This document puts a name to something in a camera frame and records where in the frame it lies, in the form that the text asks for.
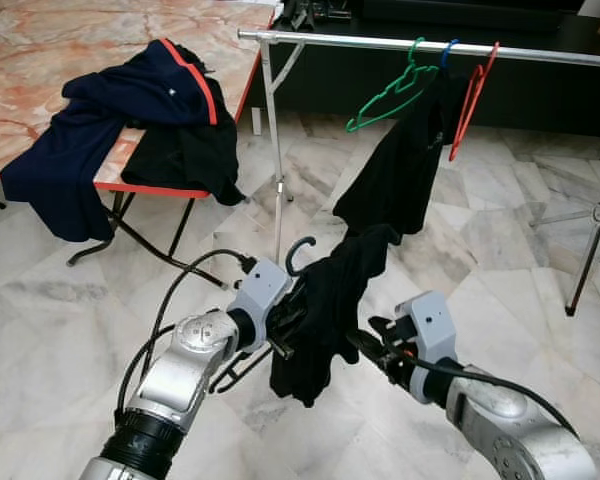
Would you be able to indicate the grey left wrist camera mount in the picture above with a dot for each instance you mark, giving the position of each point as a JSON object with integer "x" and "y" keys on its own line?
{"x": 260, "y": 295}

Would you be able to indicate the navy shirt red stripe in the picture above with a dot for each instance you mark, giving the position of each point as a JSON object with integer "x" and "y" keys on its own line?
{"x": 60, "y": 170}

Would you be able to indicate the silver clothes rack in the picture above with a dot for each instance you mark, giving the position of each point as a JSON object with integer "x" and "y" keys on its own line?
{"x": 330, "y": 41}

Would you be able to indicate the black shirt small logo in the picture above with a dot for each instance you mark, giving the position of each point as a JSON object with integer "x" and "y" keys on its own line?
{"x": 400, "y": 170}

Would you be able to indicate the red clothes hanger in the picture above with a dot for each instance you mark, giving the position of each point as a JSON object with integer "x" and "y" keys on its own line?
{"x": 492, "y": 52}

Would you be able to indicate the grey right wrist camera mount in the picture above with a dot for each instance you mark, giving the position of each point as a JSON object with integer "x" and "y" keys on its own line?
{"x": 430, "y": 325}

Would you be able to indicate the black tv cabinet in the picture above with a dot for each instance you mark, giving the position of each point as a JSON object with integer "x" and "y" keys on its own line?
{"x": 320, "y": 90}

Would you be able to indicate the black shirt green six print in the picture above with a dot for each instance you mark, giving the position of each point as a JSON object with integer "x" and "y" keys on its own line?
{"x": 325, "y": 320}

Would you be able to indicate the black clothes hanger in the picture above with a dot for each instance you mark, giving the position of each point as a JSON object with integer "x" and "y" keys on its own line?
{"x": 289, "y": 258}

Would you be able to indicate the green clothes hanger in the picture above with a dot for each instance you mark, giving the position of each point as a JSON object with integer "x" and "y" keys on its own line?
{"x": 408, "y": 82}

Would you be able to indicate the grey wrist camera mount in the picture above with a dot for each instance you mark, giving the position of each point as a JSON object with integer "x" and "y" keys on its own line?
{"x": 430, "y": 325}
{"x": 260, "y": 295}

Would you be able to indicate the black green toy figures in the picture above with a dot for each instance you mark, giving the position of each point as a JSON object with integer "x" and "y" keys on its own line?
{"x": 305, "y": 14}

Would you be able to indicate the blue clothes hanger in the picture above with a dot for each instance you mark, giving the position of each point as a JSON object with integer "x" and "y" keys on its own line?
{"x": 446, "y": 52}

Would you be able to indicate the marble pattern folding table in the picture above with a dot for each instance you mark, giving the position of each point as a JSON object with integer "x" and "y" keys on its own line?
{"x": 40, "y": 60}

